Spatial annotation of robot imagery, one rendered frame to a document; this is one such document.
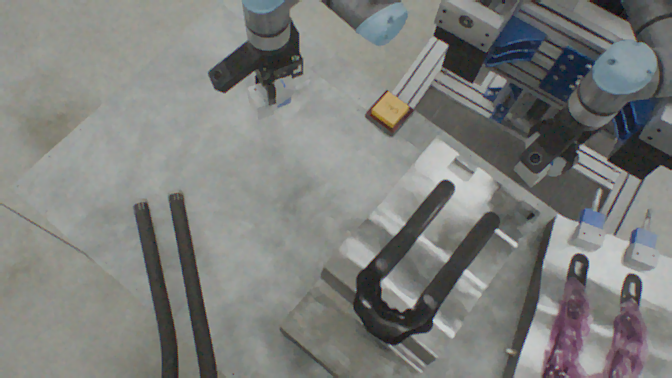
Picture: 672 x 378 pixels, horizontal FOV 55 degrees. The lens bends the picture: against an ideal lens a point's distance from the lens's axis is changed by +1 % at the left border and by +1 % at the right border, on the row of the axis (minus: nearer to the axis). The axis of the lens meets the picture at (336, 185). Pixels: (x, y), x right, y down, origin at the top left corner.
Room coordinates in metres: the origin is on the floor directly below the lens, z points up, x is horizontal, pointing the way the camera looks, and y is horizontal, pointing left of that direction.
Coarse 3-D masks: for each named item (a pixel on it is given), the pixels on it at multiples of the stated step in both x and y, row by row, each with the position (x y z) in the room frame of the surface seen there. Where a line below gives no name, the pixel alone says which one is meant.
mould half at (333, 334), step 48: (432, 144) 0.60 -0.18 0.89; (480, 192) 0.51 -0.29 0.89; (384, 240) 0.37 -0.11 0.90; (432, 240) 0.39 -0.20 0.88; (336, 288) 0.27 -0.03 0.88; (384, 288) 0.27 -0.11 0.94; (480, 288) 0.31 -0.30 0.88; (288, 336) 0.18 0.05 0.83; (336, 336) 0.19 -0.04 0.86; (432, 336) 0.20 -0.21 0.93
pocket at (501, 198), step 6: (498, 192) 0.53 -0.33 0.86; (504, 192) 0.52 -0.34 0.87; (492, 198) 0.51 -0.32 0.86; (498, 198) 0.51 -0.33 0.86; (504, 198) 0.51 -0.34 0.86; (510, 198) 0.51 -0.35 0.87; (516, 198) 0.51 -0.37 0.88; (498, 204) 0.50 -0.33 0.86; (504, 204) 0.50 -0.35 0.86; (510, 204) 0.50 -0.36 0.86; (516, 204) 0.50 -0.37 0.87; (504, 210) 0.49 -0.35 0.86; (510, 210) 0.49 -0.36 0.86
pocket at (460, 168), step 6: (456, 156) 0.58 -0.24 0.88; (450, 162) 0.57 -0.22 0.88; (456, 162) 0.58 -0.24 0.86; (462, 162) 0.58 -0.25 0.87; (450, 168) 0.56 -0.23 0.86; (456, 168) 0.56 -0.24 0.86; (462, 168) 0.57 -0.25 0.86; (468, 168) 0.57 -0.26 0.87; (456, 174) 0.55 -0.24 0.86; (462, 174) 0.55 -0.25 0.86; (468, 174) 0.56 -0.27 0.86; (462, 180) 0.54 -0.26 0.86; (468, 180) 0.54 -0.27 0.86
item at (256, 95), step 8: (280, 80) 0.66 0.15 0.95; (248, 88) 0.62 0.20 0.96; (256, 88) 0.63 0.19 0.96; (296, 88) 0.65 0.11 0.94; (256, 96) 0.61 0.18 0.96; (264, 96) 0.61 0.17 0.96; (256, 104) 0.59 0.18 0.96; (264, 104) 0.59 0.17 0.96; (280, 104) 0.61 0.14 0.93; (256, 112) 0.59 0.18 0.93; (264, 112) 0.59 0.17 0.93; (272, 112) 0.60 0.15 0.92
